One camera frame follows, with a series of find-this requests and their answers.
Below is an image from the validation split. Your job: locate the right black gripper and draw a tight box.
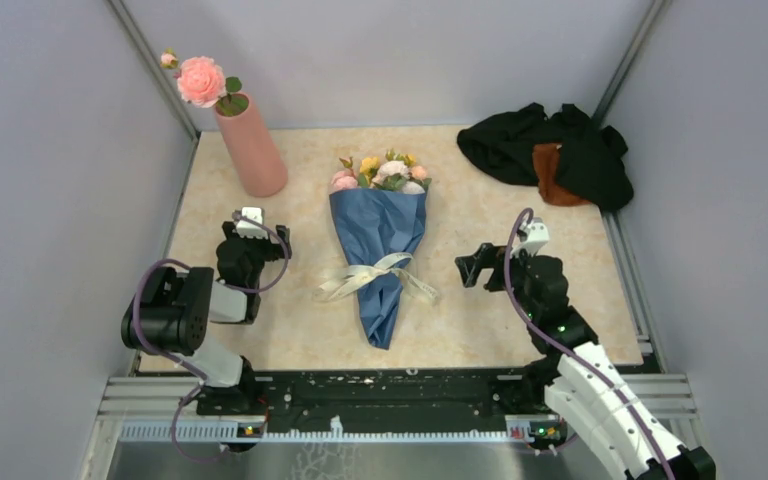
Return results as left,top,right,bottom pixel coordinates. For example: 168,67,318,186
455,241,539,320

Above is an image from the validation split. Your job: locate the blue wrapping paper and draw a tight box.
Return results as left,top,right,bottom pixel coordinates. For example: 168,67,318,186
329,188,427,350

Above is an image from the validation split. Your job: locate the cream ribbon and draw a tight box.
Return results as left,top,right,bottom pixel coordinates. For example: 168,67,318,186
312,252,440,305

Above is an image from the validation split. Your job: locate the mixed flower bouquet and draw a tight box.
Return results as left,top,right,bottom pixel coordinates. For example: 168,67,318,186
329,149,432,195

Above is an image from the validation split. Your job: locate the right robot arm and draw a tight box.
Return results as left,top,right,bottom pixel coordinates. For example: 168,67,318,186
455,243,716,479

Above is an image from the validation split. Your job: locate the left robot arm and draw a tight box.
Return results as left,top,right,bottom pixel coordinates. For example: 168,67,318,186
120,220,292,415

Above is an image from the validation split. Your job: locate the pink ceramic vase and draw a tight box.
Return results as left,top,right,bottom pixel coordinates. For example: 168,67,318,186
214,93,288,197

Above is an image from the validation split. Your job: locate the pink rose in vase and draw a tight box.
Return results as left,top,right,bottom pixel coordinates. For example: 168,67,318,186
159,48,250,117

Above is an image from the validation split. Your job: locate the brown cloth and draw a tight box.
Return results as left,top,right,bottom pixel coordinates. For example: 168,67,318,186
532,143,589,207

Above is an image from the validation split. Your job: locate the black cloth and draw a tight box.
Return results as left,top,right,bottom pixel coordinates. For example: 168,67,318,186
456,103,634,212

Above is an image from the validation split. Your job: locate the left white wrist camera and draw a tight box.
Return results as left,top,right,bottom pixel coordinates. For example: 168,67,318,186
232,207,269,239

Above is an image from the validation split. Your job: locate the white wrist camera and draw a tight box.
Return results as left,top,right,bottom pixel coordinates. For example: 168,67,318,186
511,217,550,258
232,207,269,239

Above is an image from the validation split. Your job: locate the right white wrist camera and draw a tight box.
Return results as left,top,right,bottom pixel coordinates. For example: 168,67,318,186
511,217,550,258

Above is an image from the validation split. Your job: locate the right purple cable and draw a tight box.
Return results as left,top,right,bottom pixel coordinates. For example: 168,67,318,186
503,207,677,480

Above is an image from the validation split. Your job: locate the purple cable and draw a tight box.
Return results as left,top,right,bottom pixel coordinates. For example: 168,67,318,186
503,207,677,480
130,215,292,463

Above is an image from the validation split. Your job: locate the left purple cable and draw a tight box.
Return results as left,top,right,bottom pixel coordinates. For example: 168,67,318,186
130,215,292,463

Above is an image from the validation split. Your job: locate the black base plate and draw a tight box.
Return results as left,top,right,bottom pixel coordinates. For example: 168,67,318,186
195,367,587,439

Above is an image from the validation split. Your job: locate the aluminium frame rail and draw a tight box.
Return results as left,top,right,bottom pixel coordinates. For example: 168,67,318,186
79,374,710,480

